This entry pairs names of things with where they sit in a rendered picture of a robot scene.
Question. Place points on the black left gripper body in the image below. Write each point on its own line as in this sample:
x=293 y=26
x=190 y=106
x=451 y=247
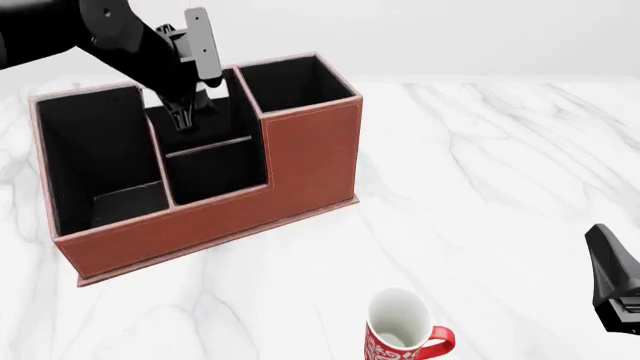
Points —
x=170 y=80

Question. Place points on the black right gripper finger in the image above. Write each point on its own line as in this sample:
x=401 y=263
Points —
x=612 y=258

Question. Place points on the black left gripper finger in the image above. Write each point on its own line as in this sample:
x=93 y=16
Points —
x=192 y=110
x=176 y=112

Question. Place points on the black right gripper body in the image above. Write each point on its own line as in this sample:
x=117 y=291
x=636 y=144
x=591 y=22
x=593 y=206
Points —
x=622 y=313

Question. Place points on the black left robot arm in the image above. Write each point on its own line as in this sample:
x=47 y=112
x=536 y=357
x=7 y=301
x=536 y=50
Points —
x=60 y=26

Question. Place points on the red-brown desk caddy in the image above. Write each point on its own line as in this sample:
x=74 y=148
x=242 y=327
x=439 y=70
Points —
x=310 y=157

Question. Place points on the grey plate on black stalk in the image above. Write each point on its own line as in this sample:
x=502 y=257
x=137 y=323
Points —
x=204 y=45

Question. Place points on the red patterned mug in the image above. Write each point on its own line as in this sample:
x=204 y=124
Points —
x=400 y=322

